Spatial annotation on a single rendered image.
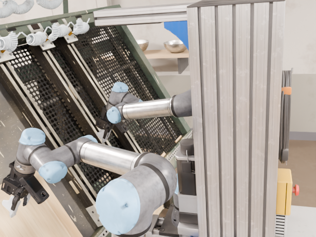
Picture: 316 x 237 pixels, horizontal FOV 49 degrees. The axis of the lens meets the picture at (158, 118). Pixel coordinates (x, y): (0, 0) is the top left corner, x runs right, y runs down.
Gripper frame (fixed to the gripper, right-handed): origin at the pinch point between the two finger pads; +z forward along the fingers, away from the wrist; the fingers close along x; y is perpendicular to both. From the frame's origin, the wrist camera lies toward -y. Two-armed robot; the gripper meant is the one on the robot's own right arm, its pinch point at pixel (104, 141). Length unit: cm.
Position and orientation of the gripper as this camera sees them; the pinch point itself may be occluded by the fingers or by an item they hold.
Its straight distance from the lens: 190.5
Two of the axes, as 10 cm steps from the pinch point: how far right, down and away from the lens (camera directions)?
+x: -2.8, 3.7, -8.8
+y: -8.9, -4.5, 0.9
